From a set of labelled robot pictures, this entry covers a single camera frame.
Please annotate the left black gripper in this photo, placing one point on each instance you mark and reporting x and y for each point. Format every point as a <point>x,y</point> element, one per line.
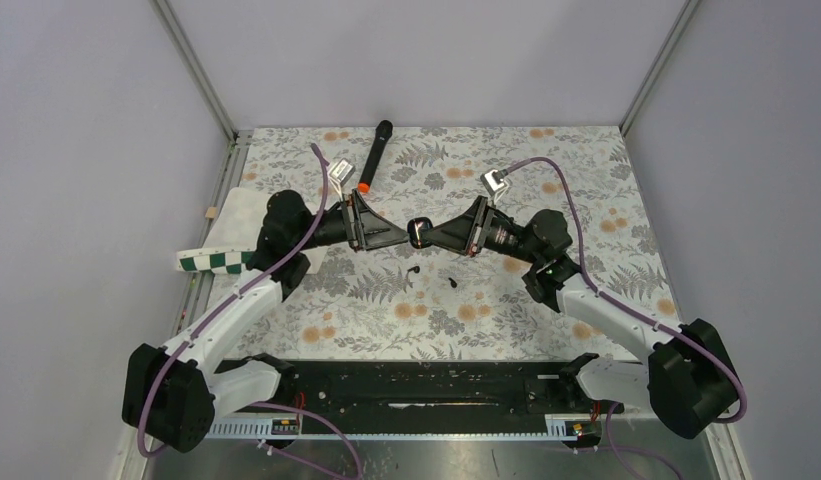
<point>366,229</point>

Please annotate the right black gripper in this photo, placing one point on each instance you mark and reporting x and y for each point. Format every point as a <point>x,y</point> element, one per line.
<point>468,233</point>

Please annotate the black earbud charging case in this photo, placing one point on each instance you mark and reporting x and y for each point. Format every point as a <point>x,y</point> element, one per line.
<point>416,229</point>

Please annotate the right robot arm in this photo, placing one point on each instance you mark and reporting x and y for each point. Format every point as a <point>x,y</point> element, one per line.
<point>682,372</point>

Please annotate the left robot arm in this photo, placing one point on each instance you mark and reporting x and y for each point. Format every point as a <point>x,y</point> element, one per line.
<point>175,392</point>

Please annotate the floral tablecloth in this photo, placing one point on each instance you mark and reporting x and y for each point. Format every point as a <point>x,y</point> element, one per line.
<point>363,305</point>

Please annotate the black microphone orange tip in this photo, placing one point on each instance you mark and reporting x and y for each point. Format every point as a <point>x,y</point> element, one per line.
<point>383,133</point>

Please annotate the green white checkered mat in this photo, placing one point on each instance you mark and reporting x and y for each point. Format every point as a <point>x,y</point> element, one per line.
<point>232,237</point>

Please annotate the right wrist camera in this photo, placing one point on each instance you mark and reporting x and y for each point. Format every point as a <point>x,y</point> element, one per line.
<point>496,184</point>

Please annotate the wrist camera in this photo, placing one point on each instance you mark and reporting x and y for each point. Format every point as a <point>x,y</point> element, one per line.
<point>339,173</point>
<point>496,184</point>

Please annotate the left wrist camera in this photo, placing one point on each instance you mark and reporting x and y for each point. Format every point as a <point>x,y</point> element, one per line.
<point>339,173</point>

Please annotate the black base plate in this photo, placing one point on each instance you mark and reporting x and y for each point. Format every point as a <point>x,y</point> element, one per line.
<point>419,400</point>

